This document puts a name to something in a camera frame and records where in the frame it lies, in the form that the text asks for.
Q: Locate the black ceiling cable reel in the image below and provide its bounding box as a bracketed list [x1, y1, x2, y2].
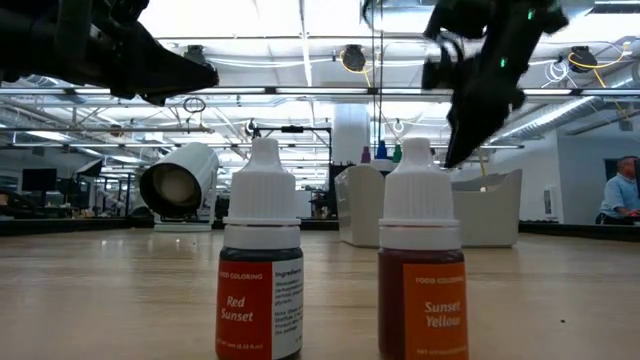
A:
[182, 44, 207, 65]
[342, 43, 367, 72]
[569, 45, 597, 74]

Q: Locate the black tubular stand frame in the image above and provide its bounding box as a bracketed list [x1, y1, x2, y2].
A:
[252, 124, 334, 166]

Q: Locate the person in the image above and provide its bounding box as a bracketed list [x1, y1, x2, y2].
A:
[594, 155, 640, 226]

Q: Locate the large blue-tipped coloring bottle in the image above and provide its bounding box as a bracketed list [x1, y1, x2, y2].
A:
[372, 139, 396, 174]

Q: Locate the dark background monitor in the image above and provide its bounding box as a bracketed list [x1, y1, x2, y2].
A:
[20, 168, 58, 192]

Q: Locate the thin black hanging cable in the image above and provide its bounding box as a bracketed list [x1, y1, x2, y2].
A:
[379, 0, 385, 142]
[370, 0, 376, 149]

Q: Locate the light grey plastic bin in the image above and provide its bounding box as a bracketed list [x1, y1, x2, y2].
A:
[333, 163, 524, 250]

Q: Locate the small sunset yellow coloring bottle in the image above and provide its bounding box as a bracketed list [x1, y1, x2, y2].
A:
[377, 137, 470, 360]

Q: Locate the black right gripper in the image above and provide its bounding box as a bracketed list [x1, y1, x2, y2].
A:
[422, 22, 526, 169]

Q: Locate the black hanging cable coil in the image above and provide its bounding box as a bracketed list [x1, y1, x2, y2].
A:
[182, 96, 207, 115]

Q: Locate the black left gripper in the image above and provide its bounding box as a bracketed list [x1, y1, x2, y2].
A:
[57, 0, 220, 106]

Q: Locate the small red sunset coloring bottle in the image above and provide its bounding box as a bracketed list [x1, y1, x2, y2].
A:
[214, 137, 305, 360]

